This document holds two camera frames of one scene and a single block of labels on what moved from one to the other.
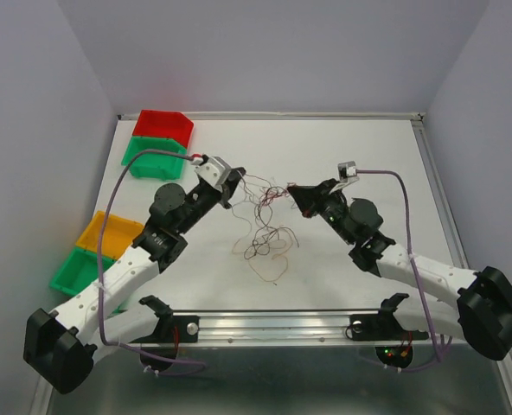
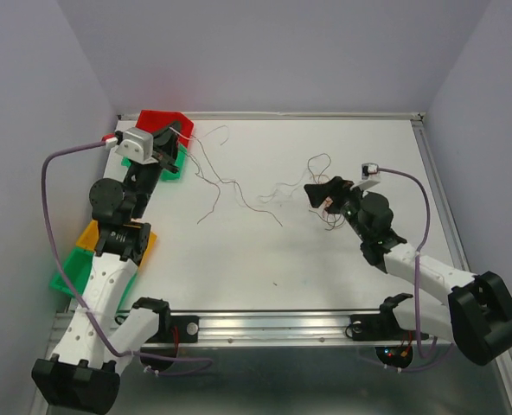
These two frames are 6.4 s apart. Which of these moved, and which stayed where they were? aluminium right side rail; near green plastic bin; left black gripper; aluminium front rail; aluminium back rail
Moved: left black gripper
Stayed: near green plastic bin; aluminium back rail; aluminium front rail; aluminium right side rail
